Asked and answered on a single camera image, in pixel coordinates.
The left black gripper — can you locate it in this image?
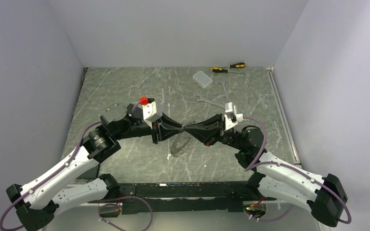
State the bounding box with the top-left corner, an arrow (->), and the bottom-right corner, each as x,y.
114,111 -> 184,143

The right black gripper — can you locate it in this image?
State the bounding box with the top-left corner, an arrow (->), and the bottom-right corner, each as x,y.
184,114 -> 244,151

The silver toothed key organizer ring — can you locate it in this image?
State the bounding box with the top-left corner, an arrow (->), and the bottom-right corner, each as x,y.
167,120 -> 197,160

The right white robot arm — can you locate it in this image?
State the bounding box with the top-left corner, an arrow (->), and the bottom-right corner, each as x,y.
184,114 -> 352,227

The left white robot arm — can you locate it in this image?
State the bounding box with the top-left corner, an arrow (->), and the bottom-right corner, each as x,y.
6,102 -> 183,231

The large silver open-end wrench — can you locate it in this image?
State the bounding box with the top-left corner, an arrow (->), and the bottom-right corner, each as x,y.
195,95 -> 225,109

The small silver open-end wrench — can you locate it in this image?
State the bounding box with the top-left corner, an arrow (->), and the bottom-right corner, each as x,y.
219,80 -> 232,103

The near yellow-black screwdriver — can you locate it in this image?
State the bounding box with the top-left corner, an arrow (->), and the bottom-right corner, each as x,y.
211,67 -> 244,74

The yellow-black screwdriver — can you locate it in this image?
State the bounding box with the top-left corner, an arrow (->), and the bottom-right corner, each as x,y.
227,63 -> 246,69
211,67 -> 244,74

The far yellow-black screwdriver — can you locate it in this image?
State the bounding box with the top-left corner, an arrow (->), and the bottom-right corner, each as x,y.
227,63 -> 246,69

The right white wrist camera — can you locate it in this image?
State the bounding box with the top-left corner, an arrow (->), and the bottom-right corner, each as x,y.
224,102 -> 244,131

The white rectangular network switch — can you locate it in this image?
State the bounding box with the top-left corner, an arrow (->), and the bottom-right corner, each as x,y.
193,71 -> 213,88

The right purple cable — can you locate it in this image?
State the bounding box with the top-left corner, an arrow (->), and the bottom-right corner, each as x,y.
242,115 -> 352,225

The purple cable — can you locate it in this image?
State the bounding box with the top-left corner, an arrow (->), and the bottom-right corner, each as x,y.
242,115 -> 352,225
0,102 -> 141,231

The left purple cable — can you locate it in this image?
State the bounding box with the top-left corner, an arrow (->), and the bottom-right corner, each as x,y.
0,102 -> 141,231

